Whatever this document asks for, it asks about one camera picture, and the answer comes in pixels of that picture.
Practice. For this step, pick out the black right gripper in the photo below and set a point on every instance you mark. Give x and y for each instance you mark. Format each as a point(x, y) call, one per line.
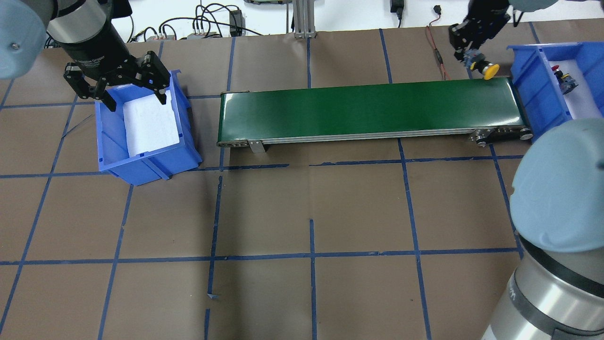
point(480, 26)

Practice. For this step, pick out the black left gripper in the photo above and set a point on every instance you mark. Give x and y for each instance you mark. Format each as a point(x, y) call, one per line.
point(97, 55)

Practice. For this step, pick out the yellow push button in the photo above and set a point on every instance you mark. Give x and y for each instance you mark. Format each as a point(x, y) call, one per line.
point(474, 60)

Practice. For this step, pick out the red push button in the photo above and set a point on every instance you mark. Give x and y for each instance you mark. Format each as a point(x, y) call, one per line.
point(565, 81)

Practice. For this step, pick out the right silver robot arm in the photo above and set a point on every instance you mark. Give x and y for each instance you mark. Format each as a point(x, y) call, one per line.
point(556, 292)

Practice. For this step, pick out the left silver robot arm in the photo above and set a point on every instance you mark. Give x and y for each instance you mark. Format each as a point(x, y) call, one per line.
point(83, 28)

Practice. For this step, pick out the white foam bin liner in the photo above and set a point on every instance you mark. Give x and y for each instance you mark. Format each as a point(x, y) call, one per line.
point(149, 124)

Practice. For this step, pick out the blue source bin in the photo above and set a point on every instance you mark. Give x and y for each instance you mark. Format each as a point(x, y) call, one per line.
point(113, 156)

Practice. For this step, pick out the green conveyor belt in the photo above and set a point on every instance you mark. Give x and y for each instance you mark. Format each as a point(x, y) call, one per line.
point(487, 111)

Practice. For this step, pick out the blue destination bin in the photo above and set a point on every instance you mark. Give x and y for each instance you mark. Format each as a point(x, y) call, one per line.
point(539, 91)

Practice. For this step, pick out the black power adapter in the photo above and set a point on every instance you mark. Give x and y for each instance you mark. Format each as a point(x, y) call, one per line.
point(236, 23)

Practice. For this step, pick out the white foam destination liner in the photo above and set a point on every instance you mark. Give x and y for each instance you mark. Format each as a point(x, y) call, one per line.
point(580, 101)

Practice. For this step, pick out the aluminium frame post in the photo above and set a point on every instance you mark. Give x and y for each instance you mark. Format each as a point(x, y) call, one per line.
point(304, 19)

